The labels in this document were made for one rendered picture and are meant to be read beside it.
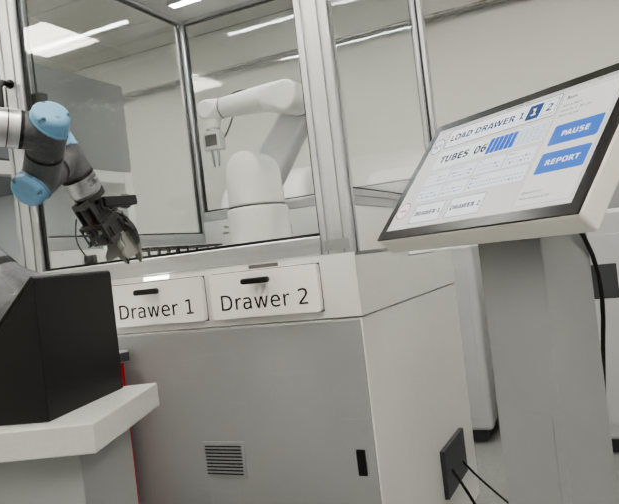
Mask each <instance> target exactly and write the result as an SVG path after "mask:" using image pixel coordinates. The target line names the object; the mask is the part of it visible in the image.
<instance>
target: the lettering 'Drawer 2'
mask: <svg viewBox="0 0 619 504"><path fill-rule="evenodd" d="M300 290H304V291H305V295H304V297H303V298H302V299H301V301H300V302H299V304H308V302H302V301H303V300H304V298H305V297H306V295H307V290H306V289H305V288H300V289H298V291H300ZM267 296H268V295H267ZM267 296H266V298H265V304H264V301H263V298H262V296H260V298H259V305H258V302H257V299H256V297H254V299H255V301H256V304H257V307H258V308H260V303H261V300H262V303H263V306H264V307H266V305H267ZM274 296H277V297H278V299H277V300H272V299H273V297H274ZM224 297H226V298H229V300H230V307H229V308H228V309H224V306H223V298H224ZM244 299H249V302H245V303H244V304H243V307H244V308H245V309H249V308H250V309H252V302H251V299H250V298H249V297H245V298H243V300H244ZM273 301H280V297H279V296H278V295H276V294H275V295H272V296H271V304H272V305H273V306H274V307H278V306H280V304H279V305H274V304H273ZM246 303H250V306H249V307H248V308H246V307H245V304H246ZM221 305H222V311H228V310H230V309H231V308H232V299H231V298H230V297H229V296H221Z"/></svg>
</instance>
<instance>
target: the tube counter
mask: <svg viewBox="0 0 619 504"><path fill-rule="evenodd" d="M551 121H552V120H549V121H546V122H543V123H539V124H536V125H533V126H529V127H526V128H523V129H520V130H516V131H513V132H510V133H506V134H503V135H500V136H496V137H493V138H490V139H486V140H483V141H480V142H478V143H477V145H476V147H475V149H474V151H473V153H472V155H471V157H470V158H469V160H470V159H474V158H477V157H481V156H484V155H488V154H492V153H495V152H499V151H503V150H506V149H510V148H514V147H517V146H521V145H525V144H528V143H532V142H536V141H539V140H542V139H543V137H544V135H545V133H546V131H547V129H548V127H549V125H550V123H551Z"/></svg>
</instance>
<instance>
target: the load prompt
mask: <svg viewBox="0 0 619 504"><path fill-rule="evenodd" d="M564 94H565V93H562V94H559V95H556V96H553V97H550V98H547V99H544V100H541V101H538V102H535V103H532V104H529V105H526V106H523V107H521V108H518V109H515V110H512V111H509V112H506V113H503V114H500V115H497V116H494V117H491V118H488V119H485V120H482V121H479V122H477V123H474V124H471V125H468V126H465V127H462V128H459V129H456V130H453V131H452V133H451V135H450V137H449V139H448V141H447V142H446V144H445V146H444V148H443V149H446V148H450V147H453V146H456V145H459V144H462V143H466V142H469V141H472V140H475V139H479V138H482V137H485V136H488V135H492V134H495V133H498V132H501V131H505V130H508V129H511V128H514V127H518V126H521V125H524V124H527V123H531V122H534V121H537V120H540V119H543V118H547V117H550V116H553V115H555V112H556V110H557V108H558V106H559V104H560V102H561V100H562V98H563V96H564Z"/></svg>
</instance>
